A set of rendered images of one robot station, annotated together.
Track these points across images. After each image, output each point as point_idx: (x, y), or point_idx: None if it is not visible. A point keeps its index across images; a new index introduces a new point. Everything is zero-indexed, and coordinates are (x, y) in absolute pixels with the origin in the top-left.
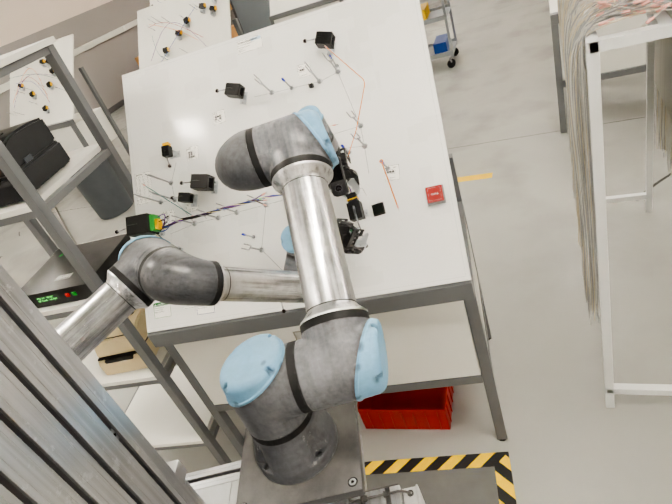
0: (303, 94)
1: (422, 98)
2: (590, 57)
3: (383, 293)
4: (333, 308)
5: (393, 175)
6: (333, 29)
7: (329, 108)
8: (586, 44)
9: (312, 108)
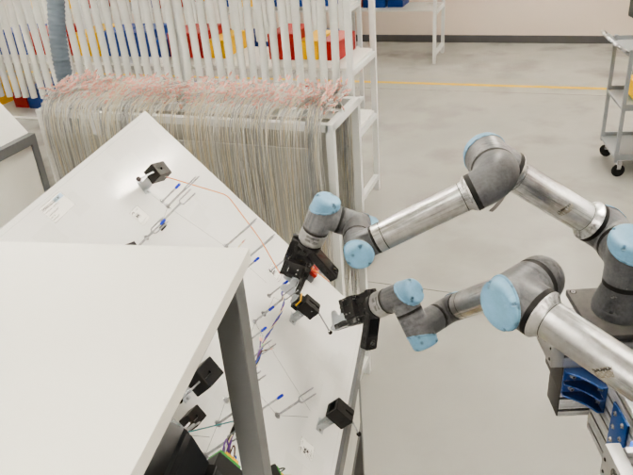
0: (161, 239)
1: (236, 205)
2: (333, 134)
3: (354, 367)
4: (600, 202)
5: (277, 273)
6: (127, 167)
7: (192, 242)
8: (332, 125)
9: (326, 192)
